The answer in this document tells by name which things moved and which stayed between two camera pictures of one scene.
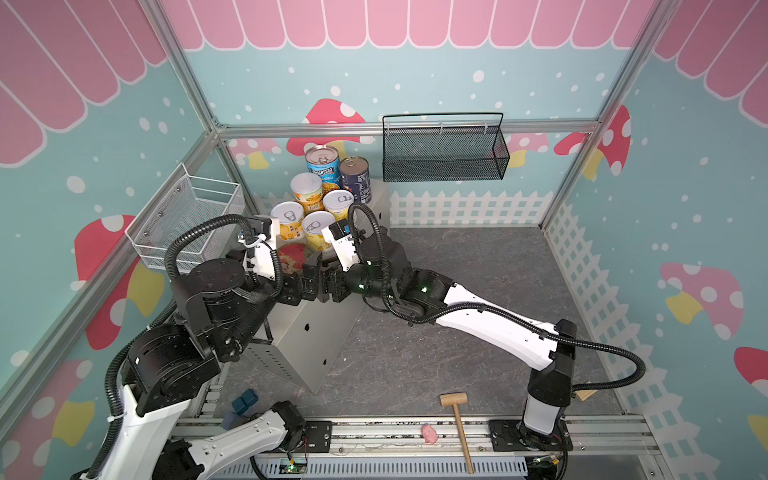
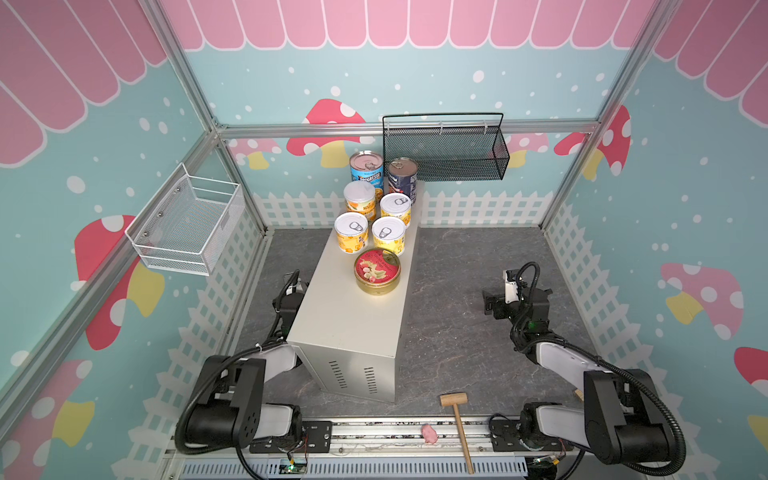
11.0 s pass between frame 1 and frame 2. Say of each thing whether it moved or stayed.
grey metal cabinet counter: moved
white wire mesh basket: stayed
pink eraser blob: stayed
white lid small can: moved
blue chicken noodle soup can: moved
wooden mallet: stayed
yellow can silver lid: moved
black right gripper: moved
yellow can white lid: moved
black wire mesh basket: stayed
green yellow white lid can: moved
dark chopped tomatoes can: moved
